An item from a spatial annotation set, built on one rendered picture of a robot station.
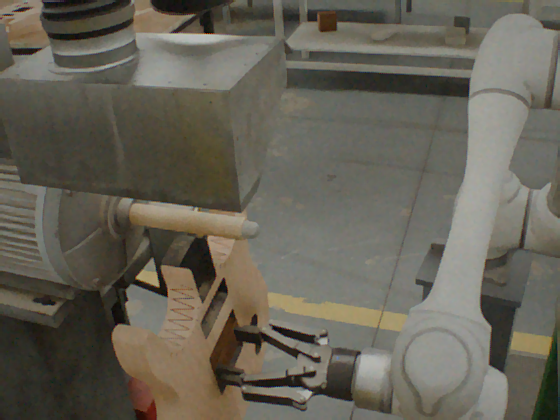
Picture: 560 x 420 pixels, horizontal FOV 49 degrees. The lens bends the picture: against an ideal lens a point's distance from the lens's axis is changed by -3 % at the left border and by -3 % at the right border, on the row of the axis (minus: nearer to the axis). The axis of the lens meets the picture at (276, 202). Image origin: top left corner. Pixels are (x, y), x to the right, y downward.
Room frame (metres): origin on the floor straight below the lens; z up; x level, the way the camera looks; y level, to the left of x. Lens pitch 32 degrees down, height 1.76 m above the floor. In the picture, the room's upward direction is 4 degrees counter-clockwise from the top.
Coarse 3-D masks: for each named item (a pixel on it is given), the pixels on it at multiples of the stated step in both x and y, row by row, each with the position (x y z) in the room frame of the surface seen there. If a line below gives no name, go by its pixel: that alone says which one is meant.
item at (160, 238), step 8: (176, 208) 1.03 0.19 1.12; (184, 208) 1.03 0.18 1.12; (192, 208) 1.03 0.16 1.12; (152, 232) 1.03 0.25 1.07; (160, 232) 1.02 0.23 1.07; (168, 232) 1.02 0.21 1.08; (176, 232) 1.01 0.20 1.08; (184, 232) 1.00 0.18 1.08; (152, 240) 1.03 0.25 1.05; (160, 240) 1.02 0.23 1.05; (168, 240) 1.02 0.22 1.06; (152, 248) 1.03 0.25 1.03; (160, 248) 1.03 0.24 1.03; (160, 256) 1.03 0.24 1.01; (160, 264) 1.03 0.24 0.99; (160, 272) 1.03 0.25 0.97; (136, 280) 1.05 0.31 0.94; (160, 280) 1.03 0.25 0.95; (144, 288) 1.05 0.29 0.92; (152, 288) 1.05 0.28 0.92; (160, 288) 1.04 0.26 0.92; (168, 296) 1.05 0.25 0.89
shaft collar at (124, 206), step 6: (126, 198) 0.82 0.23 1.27; (120, 204) 0.81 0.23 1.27; (126, 204) 0.81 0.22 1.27; (132, 204) 0.81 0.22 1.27; (120, 210) 0.80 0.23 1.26; (126, 210) 0.80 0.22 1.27; (120, 216) 0.80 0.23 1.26; (126, 216) 0.80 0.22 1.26; (120, 222) 0.80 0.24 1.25; (126, 222) 0.79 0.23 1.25
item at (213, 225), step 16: (144, 208) 0.80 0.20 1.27; (160, 208) 0.80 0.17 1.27; (144, 224) 0.79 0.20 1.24; (160, 224) 0.78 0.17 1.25; (176, 224) 0.77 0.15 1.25; (192, 224) 0.76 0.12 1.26; (208, 224) 0.76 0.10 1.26; (224, 224) 0.75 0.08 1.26; (240, 224) 0.74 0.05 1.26; (240, 240) 0.74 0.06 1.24
